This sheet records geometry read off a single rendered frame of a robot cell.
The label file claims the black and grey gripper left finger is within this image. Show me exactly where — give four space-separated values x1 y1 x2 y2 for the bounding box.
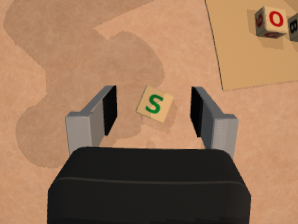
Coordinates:
65 85 117 155

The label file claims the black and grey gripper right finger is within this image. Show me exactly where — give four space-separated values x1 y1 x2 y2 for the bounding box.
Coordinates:
190 86 239 160

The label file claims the tan flat mat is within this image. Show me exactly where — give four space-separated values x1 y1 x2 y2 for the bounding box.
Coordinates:
205 0 298 90

